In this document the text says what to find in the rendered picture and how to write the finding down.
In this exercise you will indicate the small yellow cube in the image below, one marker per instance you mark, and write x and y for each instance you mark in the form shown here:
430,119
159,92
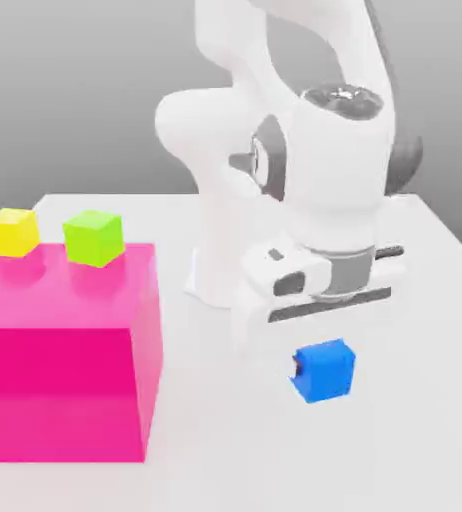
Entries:
10,234

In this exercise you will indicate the small green cube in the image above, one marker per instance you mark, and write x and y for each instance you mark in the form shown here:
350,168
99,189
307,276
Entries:
93,239

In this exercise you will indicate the small blue cube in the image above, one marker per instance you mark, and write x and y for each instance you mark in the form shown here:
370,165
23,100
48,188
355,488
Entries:
327,372

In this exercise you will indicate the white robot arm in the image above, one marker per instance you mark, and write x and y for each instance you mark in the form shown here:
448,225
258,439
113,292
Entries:
335,168

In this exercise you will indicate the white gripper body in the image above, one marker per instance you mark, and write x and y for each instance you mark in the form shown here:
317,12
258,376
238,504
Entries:
327,316

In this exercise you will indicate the large pink box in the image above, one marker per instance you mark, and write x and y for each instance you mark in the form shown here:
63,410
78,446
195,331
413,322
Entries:
55,360

